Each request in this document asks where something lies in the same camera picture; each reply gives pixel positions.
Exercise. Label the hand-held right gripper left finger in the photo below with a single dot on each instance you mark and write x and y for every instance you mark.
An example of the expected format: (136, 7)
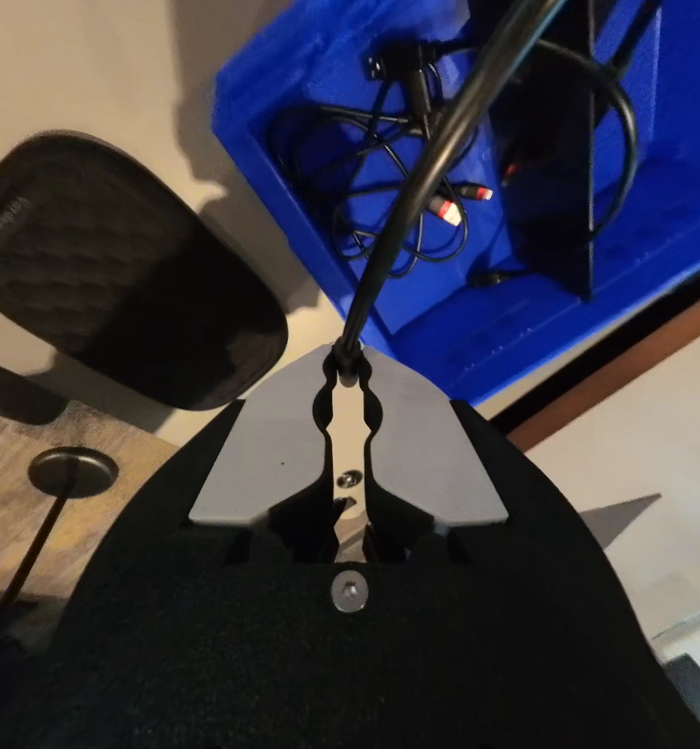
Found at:
(268, 450)

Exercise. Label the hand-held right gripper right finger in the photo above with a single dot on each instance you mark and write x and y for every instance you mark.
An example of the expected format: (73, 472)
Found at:
(432, 456)

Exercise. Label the blue plastic bin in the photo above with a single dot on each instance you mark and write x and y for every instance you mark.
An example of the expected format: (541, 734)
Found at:
(502, 351)

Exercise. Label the black round floor base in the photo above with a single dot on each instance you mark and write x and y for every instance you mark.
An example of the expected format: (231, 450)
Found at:
(72, 471)

